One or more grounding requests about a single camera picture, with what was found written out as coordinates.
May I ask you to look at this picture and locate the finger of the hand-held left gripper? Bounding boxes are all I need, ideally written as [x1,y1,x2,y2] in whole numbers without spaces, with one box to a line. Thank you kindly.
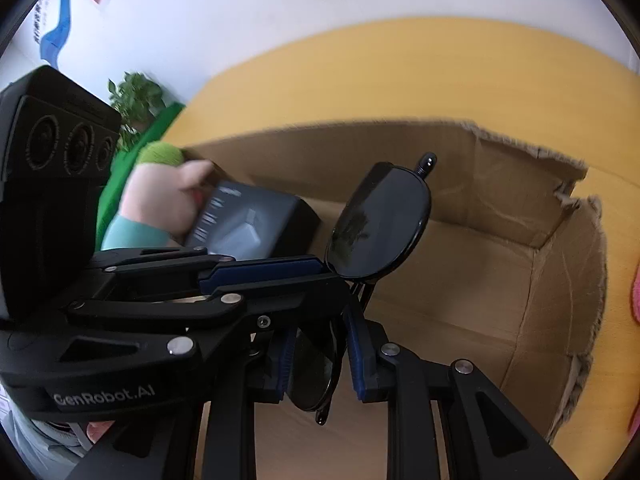
[90,247,328,293]
[65,275,353,346]

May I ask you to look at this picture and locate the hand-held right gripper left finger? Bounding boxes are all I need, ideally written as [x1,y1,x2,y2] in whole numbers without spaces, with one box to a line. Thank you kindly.
[65,322,298,480]

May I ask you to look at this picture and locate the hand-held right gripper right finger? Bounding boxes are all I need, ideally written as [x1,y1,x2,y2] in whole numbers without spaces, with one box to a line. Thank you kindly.
[342,305,576,480]

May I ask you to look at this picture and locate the black sunglasses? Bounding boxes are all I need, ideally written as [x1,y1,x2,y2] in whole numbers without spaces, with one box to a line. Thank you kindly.
[287,152,438,426]

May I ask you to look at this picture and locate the brown cardboard box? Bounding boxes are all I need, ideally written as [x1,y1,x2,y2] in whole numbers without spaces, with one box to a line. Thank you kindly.
[182,119,608,480]

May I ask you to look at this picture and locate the person's left hand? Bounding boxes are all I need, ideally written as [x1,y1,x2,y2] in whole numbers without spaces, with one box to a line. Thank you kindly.
[86,420,117,451]

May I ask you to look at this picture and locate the black product box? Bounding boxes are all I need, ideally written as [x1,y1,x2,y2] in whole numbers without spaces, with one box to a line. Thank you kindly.
[182,180,322,261]

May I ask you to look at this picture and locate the pink pig plush toy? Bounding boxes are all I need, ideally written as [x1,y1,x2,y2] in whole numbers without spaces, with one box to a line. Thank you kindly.
[100,141,221,251]

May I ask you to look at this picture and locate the large potted green plant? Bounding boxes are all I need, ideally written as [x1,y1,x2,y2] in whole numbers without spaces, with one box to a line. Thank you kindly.
[107,72,168,151]

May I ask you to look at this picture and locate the pink object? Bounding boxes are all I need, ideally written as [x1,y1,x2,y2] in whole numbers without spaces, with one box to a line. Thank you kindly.
[629,265,640,321]

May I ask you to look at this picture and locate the wall poster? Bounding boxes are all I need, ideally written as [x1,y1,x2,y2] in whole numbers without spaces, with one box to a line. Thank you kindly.
[27,0,123,68]

